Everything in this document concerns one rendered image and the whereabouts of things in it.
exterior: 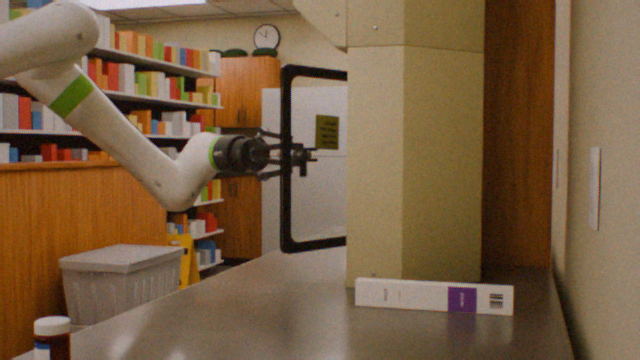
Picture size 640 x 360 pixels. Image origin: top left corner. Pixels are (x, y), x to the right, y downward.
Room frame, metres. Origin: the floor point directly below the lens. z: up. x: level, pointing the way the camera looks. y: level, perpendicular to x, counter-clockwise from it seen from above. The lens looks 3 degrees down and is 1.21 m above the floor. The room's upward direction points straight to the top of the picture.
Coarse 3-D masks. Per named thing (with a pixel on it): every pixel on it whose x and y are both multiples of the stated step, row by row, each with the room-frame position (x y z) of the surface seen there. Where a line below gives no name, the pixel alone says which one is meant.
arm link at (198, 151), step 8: (200, 136) 1.71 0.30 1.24; (208, 136) 1.70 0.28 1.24; (216, 136) 1.69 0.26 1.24; (192, 144) 1.70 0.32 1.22; (200, 144) 1.69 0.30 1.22; (208, 144) 1.67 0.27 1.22; (184, 152) 1.69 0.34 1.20; (192, 152) 1.68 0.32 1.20; (200, 152) 1.68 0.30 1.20; (208, 152) 1.66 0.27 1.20; (184, 160) 1.67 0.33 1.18; (192, 160) 1.67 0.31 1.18; (200, 160) 1.67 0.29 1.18; (208, 160) 1.67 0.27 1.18; (200, 168) 1.67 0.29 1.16; (208, 168) 1.68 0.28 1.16; (216, 168) 1.67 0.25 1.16; (208, 176) 1.69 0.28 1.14
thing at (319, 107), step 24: (312, 96) 1.46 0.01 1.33; (336, 96) 1.51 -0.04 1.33; (312, 120) 1.46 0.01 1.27; (336, 120) 1.51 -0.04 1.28; (312, 144) 1.46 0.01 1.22; (336, 144) 1.51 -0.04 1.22; (312, 168) 1.46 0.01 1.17; (336, 168) 1.52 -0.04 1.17; (312, 192) 1.46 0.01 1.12; (336, 192) 1.52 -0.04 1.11; (312, 216) 1.46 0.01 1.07; (336, 216) 1.52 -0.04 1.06
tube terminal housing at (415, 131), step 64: (384, 0) 1.30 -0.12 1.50; (448, 0) 1.34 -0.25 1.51; (384, 64) 1.30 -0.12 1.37; (448, 64) 1.34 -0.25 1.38; (384, 128) 1.30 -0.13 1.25; (448, 128) 1.34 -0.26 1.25; (384, 192) 1.30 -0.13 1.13; (448, 192) 1.34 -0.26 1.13; (384, 256) 1.30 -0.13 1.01; (448, 256) 1.34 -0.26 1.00
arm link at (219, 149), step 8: (224, 136) 1.66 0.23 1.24; (232, 136) 1.64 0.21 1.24; (240, 136) 1.64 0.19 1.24; (216, 144) 1.65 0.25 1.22; (224, 144) 1.63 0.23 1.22; (232, 144) 1.63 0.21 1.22; (216, 152) 1.61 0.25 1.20; (224, 152) 1.62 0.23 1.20; (216, 160) 1.64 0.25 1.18; (224, 160) 1.62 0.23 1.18; (224, 168) 1.64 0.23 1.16; (232, 168) 1.63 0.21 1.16
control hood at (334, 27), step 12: (300, 0) 1.35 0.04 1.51; (312, 0) 1.34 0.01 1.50; (324, 0) 1.33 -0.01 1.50; (336, 0) 1.32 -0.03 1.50; (300, 12) 1.35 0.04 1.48; (312, 12) 1.34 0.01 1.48; (324, 12) 1.33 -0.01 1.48; (336, 12) 1.32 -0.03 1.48; (312, 24) 1.34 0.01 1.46; (324, 24) 1.33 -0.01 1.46; (336, 24) 1.32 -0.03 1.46; (324, 36) 1.33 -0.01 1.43; (336, 36) 1.32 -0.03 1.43
